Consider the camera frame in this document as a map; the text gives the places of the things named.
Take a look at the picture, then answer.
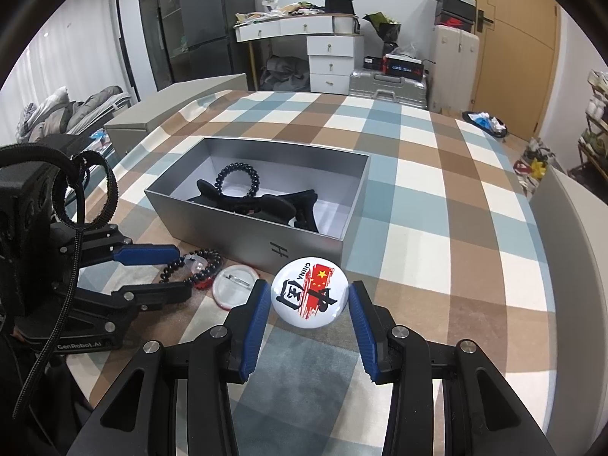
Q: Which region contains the grey box lid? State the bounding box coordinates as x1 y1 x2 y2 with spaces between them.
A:
103 73 249 157

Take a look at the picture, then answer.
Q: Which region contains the silver suitcase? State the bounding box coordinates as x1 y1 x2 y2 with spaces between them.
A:
349 69 428 108

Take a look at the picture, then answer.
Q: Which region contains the person's dark clothing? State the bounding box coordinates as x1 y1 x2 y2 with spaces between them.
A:
0 323 91 456

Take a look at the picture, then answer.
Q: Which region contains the black banana hair clip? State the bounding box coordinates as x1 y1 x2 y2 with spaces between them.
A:
252 189 320 222

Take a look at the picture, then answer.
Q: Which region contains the black trash bag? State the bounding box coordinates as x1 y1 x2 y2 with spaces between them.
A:
462 110 509 139

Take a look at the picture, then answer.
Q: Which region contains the long black hair clip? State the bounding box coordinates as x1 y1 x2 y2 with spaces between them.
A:
186 178 255 214

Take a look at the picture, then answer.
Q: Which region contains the white red printed round badge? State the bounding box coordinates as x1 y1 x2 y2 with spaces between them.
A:
271 256 349 325

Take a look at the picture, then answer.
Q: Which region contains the colourful floor clutter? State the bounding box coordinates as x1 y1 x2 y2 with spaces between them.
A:
513 137 556 186

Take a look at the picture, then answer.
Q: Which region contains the white round pin badge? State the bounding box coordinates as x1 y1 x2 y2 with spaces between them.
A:
212 266 263 313

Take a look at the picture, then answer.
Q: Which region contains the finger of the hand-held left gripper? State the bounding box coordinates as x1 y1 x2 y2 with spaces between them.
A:
73 280 194 334
76 234 181 270

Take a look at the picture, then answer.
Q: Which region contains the white suitcase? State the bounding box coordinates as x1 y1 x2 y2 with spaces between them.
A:
427 24 480 115

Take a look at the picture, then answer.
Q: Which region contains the silver grey cardboard box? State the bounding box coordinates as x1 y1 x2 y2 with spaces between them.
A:
144 137 371 282

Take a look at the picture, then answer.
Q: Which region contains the black red shoe box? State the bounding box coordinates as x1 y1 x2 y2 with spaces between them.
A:
438 9 477 34

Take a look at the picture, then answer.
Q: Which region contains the grey cloth under desk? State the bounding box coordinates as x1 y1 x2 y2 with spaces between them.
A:
263 54 309 91

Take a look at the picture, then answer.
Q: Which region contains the wooden door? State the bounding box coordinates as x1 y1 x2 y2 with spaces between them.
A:
468 0 561 141

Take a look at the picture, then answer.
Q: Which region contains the dark bracelet with clear beads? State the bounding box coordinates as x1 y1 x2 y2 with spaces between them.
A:
159 248 224 291

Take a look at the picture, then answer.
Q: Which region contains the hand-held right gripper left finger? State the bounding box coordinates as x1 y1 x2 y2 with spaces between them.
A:
66 279 270 456

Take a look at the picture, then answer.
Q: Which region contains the white desk with drawers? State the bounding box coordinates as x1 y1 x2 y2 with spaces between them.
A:
234 12 366 95

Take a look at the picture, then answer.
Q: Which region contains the black wrapped bouquet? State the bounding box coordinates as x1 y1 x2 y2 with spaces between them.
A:
363 12 404 55

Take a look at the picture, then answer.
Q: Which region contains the white curtain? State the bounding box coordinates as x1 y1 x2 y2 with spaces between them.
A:
0 0 138 115

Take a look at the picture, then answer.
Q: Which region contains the grey clothing pile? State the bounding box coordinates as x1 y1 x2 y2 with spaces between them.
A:
16 84 125 144

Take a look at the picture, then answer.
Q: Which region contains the dark grey refrigerator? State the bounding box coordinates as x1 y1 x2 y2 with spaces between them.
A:
178 0 260 86

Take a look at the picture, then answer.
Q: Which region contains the black beaded bracelet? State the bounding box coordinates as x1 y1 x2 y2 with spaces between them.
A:
215 162 261 200

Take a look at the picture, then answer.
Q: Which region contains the checked tablecloth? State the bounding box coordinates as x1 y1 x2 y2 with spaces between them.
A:
64 88 578 456

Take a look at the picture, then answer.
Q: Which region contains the shoe rack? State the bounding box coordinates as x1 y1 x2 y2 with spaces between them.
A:
567 70 608 181

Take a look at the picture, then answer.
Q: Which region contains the dark glass door cabinet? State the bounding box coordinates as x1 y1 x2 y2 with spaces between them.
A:
138 0 188 100

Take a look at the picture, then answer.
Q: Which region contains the pile of desk clutter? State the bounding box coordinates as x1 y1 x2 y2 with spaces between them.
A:
235 0 328 24

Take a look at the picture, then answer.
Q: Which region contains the grey upholstered bench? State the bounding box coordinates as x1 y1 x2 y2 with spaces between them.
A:
529 166 608 343

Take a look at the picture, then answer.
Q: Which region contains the black velcro strap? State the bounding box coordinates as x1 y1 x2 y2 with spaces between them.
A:
51 150 119 226

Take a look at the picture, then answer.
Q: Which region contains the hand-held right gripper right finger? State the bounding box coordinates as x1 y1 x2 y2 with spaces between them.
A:
348 280 556 456

